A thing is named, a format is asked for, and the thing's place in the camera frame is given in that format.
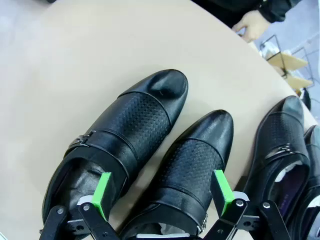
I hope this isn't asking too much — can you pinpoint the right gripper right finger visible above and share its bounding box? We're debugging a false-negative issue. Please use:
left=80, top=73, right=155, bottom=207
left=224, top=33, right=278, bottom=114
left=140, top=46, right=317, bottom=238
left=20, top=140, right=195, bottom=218
left=197, top=169, right=293, bottom=240

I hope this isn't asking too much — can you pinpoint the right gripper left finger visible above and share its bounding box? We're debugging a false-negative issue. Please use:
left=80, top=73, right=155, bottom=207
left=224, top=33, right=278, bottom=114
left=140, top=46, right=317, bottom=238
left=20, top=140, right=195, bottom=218
left=38, top=171, right=121, bottom=240

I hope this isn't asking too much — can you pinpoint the person's left forearm black sleeve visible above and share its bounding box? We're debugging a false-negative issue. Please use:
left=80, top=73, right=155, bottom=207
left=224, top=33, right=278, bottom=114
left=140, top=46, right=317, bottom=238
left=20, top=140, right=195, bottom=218
left=257, top=0, right=303, bottom=25

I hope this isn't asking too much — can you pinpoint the black buckle shoe dented toe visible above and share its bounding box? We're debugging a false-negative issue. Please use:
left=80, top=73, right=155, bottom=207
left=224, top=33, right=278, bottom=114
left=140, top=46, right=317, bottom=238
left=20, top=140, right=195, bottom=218
left=41, top=69, right=190, bottom=227

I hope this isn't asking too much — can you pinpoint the person's left hand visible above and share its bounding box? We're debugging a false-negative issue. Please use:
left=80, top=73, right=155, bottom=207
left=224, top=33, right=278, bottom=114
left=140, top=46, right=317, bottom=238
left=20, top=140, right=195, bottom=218
left=231, top=9, right=270, bottom=43

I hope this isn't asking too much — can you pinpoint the person's torso black jacket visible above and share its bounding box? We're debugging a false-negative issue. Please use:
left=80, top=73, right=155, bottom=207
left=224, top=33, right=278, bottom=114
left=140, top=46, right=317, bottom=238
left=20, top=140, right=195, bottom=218
left=189, top=0, right=263, bottom=28

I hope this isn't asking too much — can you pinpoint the black leather buckle shoe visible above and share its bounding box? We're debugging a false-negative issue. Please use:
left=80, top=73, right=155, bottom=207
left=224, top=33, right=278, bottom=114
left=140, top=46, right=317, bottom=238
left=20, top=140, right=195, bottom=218
left=282, top=124, right=320, bottom=240
left=119, top=109, right=235, bottom=240
left=241, top=95, right=312, bottom=227

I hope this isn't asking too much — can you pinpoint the brown cardboard panel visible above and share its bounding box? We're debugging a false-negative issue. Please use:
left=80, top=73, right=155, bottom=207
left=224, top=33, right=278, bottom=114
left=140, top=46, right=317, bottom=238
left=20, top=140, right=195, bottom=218
left=264, top=49, right=309, bottom=70
left=284, top=74, right=314, bottom=89

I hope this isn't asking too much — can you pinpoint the black wire frame rack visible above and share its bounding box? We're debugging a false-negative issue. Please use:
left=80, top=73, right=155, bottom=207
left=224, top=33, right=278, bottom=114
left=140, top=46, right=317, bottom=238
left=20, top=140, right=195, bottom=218
left=259, top=34, right=315, bottom=88

